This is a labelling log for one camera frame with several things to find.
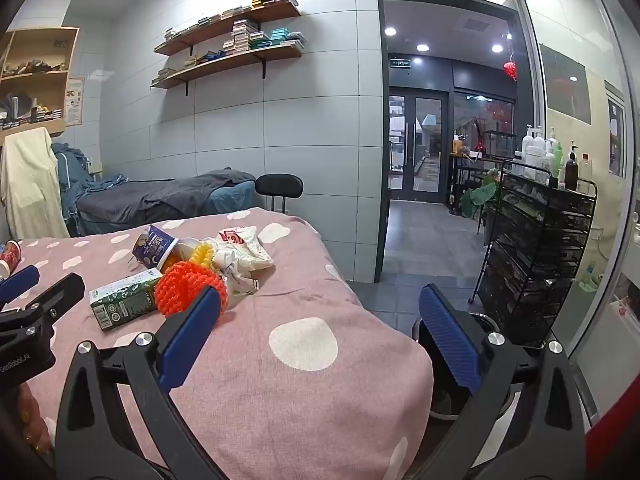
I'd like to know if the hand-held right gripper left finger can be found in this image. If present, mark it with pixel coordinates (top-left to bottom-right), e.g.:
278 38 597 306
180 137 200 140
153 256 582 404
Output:
54 285 228 480

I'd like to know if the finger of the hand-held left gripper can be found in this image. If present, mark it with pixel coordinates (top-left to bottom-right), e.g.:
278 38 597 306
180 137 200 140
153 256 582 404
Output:
0 272 86 334
0 265 40 304

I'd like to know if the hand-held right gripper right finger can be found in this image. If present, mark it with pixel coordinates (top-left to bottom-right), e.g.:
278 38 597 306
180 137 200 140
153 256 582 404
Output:
412 284 587 480

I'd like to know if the dark trash bin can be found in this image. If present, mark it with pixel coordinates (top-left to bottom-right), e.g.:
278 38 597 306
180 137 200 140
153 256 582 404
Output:
412 310 513 421

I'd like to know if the orange crocheted fruit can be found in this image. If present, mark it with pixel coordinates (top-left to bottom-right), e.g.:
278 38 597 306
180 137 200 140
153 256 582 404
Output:
154 259 228 317

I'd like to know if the person's left hand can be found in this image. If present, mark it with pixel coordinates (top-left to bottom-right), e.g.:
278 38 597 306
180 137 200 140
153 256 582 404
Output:
17 385 56 462

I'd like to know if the red drink can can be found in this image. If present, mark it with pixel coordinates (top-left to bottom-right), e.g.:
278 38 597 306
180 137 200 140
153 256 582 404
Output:
0 241 22 281

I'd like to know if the green drink carton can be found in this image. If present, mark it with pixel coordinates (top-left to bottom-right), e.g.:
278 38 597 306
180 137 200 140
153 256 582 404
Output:
89 268 165 332

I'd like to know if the yellow crocheted toy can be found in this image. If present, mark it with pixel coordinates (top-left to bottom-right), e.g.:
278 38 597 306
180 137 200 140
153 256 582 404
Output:
189 241 217 270

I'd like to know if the white plastic bag red print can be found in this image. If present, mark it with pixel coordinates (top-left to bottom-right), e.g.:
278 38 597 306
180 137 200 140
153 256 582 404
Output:
207 225 275 295

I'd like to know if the blue printed paper cup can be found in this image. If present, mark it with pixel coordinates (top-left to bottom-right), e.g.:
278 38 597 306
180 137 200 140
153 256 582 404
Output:
131 225 193 268

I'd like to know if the cream cloth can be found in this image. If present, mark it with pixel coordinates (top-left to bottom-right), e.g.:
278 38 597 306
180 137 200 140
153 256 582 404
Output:
0 127 71 241

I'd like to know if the blue cloth pile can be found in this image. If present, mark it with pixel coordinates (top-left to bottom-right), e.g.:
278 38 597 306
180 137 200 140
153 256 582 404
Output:
50 142 128 233

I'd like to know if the grey blanket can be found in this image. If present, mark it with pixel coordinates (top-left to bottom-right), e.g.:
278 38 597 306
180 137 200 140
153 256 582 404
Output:
77 169 257 235

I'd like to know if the blue massage bed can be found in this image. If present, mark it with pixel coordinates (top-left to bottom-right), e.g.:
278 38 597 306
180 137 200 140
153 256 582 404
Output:
207 182 258 216

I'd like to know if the green potted plant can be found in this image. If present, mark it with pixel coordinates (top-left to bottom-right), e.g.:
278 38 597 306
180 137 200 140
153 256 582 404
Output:
460 167 501 218

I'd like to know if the small white green container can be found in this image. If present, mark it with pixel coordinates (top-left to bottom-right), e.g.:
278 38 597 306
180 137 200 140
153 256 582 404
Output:
580 259 602 292

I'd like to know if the black side table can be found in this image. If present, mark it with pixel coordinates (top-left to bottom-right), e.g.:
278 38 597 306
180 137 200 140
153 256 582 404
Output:
450 152 516 216

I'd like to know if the black chair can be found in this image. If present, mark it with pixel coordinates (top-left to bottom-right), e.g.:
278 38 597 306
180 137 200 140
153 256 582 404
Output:
255 173 304 215

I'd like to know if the red panel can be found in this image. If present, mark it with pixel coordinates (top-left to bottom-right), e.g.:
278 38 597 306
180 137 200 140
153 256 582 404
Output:
585 375 640 480

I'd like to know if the red vase with branches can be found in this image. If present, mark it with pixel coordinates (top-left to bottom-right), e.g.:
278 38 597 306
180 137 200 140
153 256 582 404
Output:
472 117 488 158

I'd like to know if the glass double door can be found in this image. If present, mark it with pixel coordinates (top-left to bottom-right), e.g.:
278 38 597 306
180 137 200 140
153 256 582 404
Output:
389 91 448 193

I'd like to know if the large white pump bottle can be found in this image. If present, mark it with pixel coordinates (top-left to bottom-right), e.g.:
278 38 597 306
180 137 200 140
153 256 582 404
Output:
522 129 547 183

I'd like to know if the brown pump bottle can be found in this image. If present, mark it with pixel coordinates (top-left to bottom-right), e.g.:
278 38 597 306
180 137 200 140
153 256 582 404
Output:
565 146 581 191

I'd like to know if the black wire rolling cart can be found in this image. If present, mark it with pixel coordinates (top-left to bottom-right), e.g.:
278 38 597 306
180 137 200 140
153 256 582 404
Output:
474 162 598 348

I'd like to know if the wall poster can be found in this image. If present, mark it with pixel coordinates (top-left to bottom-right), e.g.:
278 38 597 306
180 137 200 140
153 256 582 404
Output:
64 77 86 127

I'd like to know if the wooden wall cabinet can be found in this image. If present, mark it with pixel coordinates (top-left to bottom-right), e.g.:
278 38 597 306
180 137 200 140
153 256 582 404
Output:
0 26 81 136

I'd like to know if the dark door frame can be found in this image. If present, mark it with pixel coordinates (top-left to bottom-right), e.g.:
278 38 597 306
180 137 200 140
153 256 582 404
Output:
375 0 523 283

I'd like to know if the wooden wall shelf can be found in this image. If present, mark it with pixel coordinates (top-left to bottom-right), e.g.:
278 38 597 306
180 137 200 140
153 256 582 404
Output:
151 40 304 97
154 0 302 57

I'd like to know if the dark wall board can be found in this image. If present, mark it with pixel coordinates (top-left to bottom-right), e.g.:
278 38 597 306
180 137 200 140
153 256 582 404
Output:
539 44 593 126

